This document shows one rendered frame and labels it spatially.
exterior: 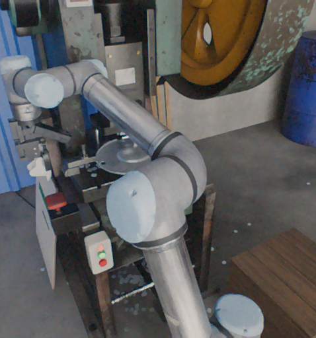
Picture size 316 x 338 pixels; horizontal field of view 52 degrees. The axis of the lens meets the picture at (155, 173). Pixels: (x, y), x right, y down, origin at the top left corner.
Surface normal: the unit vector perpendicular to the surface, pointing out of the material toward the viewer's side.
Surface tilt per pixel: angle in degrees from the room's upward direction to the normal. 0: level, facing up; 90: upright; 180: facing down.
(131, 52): 90
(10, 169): 90
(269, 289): 0
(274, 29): 106
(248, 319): 7
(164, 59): 90
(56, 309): 0
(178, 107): 90
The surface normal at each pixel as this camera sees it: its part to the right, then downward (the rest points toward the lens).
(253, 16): -0.89, 0.26
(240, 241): -0.03, -0.85
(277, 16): 0.47, 0.61
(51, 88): 0.72, 0.36
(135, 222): -0.73, 0.27
